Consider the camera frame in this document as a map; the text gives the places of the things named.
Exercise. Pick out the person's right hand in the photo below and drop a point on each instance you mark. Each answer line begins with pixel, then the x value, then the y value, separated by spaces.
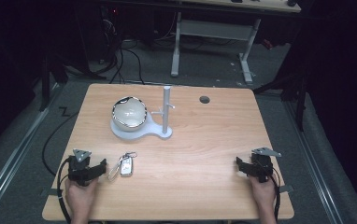
pixel 265 194

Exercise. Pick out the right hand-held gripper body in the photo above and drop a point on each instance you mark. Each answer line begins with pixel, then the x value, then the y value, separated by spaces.
pixel 262 166

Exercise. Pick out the white metal desk frame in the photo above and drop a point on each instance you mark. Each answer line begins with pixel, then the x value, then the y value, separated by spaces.
pixel 212 29

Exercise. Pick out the dark metal stand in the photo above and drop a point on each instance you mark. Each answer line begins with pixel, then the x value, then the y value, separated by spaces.
pixel 295 90
pixel 47 77

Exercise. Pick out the light wooden desk top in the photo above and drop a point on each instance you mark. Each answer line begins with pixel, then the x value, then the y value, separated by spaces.
pixel 245 4

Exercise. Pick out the white ceramic bowl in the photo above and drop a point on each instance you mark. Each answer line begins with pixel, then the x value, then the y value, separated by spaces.
pixel 129 114

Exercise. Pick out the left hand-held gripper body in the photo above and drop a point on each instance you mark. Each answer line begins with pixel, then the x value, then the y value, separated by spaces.
pixel 78 169

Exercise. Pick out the grey tape tab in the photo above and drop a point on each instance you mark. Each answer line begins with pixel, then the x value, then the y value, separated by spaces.
pixel 49 191
pixel 287 188

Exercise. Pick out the person's left hand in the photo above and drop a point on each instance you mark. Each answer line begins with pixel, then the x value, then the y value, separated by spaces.
pixel 80 196

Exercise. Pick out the white stand with pegs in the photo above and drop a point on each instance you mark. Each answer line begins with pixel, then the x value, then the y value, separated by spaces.
pixel 166 105

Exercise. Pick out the metal floor rail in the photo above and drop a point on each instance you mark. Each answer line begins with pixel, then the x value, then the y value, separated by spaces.
pixel 315 161
pixel 14 155

